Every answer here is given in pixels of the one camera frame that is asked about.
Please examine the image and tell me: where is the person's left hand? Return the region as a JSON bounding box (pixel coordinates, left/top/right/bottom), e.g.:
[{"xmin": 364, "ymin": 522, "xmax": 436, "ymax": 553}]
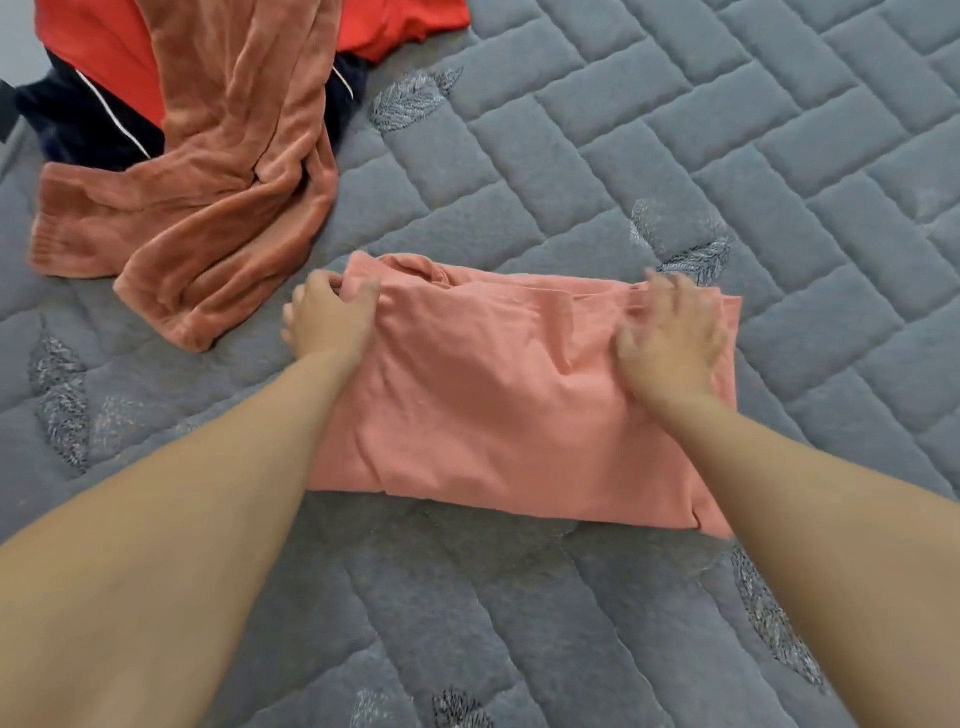
[{"xmin": 280, "ymin": 270, "xmax": 381, "ymax": 380}]

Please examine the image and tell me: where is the person's right hand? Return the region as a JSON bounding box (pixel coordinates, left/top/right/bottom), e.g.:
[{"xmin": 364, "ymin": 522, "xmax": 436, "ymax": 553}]
[{"xmin": 612, "ymin": 270, "xmax": 732, "ymax": 426}]

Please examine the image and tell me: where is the brown velvet garment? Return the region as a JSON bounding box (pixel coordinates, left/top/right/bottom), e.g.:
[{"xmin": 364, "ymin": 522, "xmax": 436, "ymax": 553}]
[{"xmin": 30, "ymin": 0, "xmax": 347, "ymax": 354}]

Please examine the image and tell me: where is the pink pajama shirt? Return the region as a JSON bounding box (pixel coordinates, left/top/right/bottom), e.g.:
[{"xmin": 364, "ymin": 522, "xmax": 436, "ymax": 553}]
[{"xmin": 307, "ymin": 250, "xmax": 744, "ymax": 539}]

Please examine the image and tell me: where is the navy velvet pyjama top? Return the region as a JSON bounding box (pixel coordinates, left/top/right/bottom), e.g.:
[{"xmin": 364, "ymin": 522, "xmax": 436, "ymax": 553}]
[{"xmin": 12, "ymin": 52, "xmax": 369, "ymax": 174}]

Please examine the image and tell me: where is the red garment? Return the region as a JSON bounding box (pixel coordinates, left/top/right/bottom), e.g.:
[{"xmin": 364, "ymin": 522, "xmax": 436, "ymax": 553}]
[{"xmin": 33, "ymin": 0, "xmax": 471, "ymax": 129}]

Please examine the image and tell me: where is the person's left forearm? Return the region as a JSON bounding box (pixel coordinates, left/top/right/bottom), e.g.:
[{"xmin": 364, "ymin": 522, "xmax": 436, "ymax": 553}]
[{"xmin": 0, "ymin": 352, "xmax": 354, "ymax": 728}]

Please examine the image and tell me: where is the person's right forearm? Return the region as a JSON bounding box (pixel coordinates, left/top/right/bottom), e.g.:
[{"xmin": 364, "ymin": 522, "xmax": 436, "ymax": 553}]
[{"xmin": 660, "ymin": 393, "xmax": 960, "ymax": 728}]

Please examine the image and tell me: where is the grey quilted mattress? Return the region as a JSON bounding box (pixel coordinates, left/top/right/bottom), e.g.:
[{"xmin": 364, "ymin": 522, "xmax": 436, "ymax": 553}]
[{"xmin": 0, "ymin": 0, "xmax": 960, "ymax": 728}]

